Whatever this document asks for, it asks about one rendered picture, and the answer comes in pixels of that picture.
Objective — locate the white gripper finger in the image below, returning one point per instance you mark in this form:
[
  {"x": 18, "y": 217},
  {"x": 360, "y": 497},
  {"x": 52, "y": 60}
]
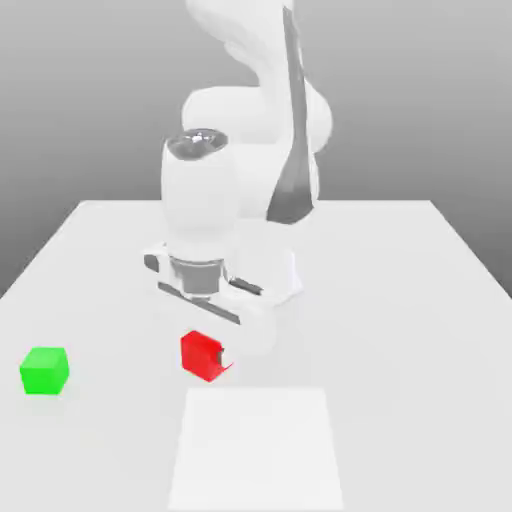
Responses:
[{"x": 228, "y": 356}]

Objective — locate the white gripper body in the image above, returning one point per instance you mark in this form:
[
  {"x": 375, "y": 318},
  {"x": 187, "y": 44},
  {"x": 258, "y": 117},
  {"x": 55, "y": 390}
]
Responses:
[{"x": 256, "y": 328}]

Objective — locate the small red cube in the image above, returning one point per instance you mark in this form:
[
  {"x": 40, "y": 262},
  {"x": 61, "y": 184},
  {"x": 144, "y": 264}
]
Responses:
[{"x": 198, "y": 354}]

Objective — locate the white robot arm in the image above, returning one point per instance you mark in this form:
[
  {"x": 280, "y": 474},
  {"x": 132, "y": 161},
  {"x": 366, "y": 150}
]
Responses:
[{"x": 200, "y": 192}]

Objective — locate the small green cube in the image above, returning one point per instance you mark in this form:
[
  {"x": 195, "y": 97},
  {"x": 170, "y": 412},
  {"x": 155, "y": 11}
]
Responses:
[{"x": 43, "y": 372}]

